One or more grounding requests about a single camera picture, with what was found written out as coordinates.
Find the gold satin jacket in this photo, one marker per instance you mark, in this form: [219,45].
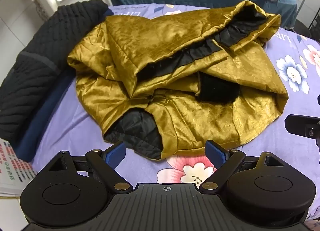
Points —
[150,33]

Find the navy blue cloth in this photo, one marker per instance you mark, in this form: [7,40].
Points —
[50,110]

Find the purple floral bed sheet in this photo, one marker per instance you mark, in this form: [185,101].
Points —
[252,130]

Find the printed paper sheet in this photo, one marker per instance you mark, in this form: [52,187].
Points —
[15,168]

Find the black knitted sweater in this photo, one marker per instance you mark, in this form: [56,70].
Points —
[37,70]

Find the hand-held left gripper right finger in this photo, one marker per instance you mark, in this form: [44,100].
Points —
[215,153]

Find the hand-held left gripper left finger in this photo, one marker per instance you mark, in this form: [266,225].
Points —
[116,152]

